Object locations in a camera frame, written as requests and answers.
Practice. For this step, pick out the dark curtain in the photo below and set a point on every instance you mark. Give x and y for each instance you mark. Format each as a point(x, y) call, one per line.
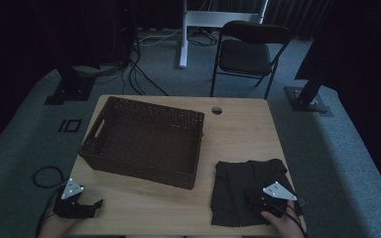
point(297, 16)

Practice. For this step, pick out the dark cloth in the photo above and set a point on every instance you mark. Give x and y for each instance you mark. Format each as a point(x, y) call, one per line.
point(234, 191)

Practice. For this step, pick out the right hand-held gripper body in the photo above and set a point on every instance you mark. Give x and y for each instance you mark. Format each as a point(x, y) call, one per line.
point(278, 193)

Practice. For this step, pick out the person's right hand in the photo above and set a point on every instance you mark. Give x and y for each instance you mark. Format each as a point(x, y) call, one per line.
point(286, 226)

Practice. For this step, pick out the black folding chair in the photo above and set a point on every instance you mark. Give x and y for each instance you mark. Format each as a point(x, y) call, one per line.
point(244, 56)

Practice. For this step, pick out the white metal desk frame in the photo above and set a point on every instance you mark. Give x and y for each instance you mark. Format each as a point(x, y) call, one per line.
point(208, 18)

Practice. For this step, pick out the black equipment tower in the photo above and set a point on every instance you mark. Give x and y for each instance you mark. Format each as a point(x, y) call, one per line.
point(125, 29)

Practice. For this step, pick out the black slanted stand with base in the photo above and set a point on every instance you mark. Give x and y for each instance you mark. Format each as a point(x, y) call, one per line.
point(306, 99)

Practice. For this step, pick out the black stand with square base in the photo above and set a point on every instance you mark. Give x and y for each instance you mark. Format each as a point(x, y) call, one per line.
point(71, 89)

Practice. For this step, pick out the person's left hand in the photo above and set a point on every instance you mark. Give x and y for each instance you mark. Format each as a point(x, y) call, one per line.
point(54, 228)

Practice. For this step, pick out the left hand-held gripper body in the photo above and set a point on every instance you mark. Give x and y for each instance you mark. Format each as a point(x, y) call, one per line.
point(72, 208)

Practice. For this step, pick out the brown wicker basket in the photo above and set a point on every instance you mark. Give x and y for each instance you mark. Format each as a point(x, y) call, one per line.
point(145, 145)

